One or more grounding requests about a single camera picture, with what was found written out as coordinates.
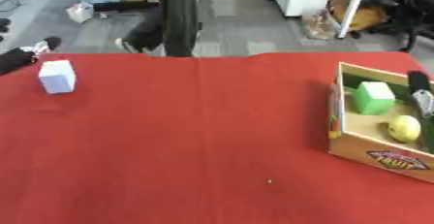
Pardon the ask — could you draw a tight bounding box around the yellow toy lemon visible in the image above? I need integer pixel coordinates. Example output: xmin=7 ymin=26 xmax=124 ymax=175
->
xmin=387 ymin=114 xmax=424 ymax=144

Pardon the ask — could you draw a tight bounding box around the green rectangular block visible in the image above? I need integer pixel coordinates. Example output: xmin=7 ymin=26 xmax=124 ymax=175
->
xmin=351 ymin=80 xmax=397 ymax=116

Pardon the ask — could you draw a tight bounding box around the white paper bag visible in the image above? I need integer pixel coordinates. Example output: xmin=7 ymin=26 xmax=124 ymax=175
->
xmin=64 ymin=2 xmax=97 ymax=24

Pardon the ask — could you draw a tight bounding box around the pale lilac rectangular block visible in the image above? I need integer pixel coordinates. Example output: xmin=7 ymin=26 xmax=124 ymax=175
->
xmin=37 ymin=59 xmax=78 ymax=95

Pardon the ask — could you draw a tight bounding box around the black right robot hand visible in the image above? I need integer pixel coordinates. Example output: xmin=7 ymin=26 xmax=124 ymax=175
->
xmin=405 ymin=70 xmax=434 ymax=120

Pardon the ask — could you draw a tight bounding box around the clear plastic bag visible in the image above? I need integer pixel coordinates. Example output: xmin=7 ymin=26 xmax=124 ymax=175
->
xmin=299 ymin=8 xmax=339 ymax=41

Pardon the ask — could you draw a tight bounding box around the black office chair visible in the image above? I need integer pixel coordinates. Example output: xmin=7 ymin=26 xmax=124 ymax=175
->
xmin=387 ymin=0 xmax=434 ymax=53

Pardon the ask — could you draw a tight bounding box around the tan cardboard box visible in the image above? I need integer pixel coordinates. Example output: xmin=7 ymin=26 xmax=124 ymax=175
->
xmin=326 ymin=61 xmax=434 ymax=184

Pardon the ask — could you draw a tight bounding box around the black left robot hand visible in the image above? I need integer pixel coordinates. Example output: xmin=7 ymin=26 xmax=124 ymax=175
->
xmin=0 ymin=36 xmax=63 ymax=76

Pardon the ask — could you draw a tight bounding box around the white slanted pole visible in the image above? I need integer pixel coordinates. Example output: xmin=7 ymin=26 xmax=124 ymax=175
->
xmin=335 ymin=0 xmax=375 ymax=40

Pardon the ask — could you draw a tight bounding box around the person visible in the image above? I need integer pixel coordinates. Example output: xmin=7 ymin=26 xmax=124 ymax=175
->
xmin=113 ymin=0 xmax=203 ymax=58

